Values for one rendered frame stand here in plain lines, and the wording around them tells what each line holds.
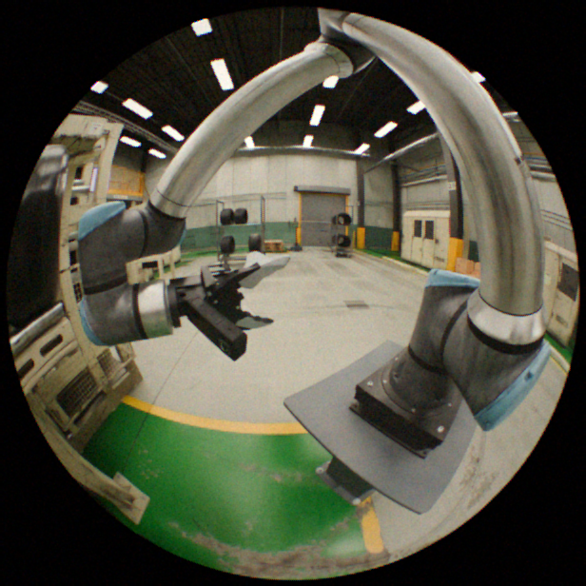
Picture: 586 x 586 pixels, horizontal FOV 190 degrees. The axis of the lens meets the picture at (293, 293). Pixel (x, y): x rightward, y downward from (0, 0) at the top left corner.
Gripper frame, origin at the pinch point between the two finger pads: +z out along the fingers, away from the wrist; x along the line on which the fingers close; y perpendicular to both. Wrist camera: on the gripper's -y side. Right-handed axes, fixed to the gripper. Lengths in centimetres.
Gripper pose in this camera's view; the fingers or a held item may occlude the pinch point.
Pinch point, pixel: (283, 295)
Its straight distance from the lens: 36.0
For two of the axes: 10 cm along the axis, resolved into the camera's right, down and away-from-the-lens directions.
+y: -5.0, -6.1, 6.1
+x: -2.3, 7.8, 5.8
